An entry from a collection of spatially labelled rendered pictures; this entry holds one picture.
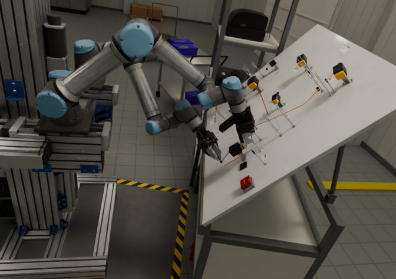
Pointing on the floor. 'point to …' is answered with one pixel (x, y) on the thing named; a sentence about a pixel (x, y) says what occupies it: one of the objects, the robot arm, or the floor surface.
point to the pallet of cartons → (136, 9)
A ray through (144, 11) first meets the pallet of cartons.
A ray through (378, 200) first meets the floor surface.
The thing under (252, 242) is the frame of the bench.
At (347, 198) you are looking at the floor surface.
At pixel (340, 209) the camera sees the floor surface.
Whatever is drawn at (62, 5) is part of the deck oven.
